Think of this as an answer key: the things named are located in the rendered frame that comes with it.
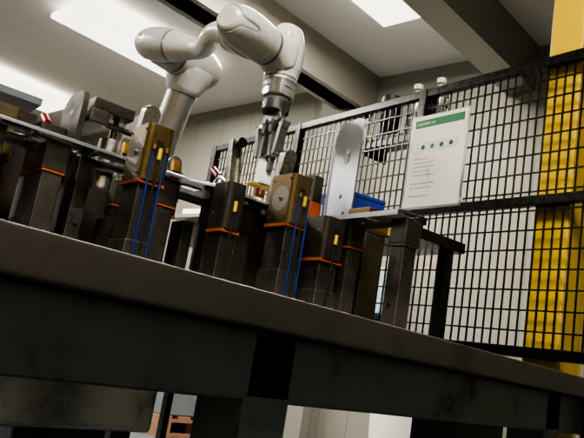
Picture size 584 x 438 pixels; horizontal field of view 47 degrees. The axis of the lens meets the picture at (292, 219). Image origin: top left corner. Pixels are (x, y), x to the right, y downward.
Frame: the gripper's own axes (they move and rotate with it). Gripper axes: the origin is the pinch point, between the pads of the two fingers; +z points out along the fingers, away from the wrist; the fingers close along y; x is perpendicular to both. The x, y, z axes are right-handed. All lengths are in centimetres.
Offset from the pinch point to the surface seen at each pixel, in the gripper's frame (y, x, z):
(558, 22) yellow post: 45, 58, -56
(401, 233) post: 39.2, 12.8, 15.1
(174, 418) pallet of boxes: -291, 160, 98
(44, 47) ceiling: -453, 54, -188
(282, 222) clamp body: 23.0, -8.6, 17.3
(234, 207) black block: 21.0, -20.4, 16.8
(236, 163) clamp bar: -15.2, 0.7, -4.6
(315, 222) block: 19.3, 3.9, 13.8
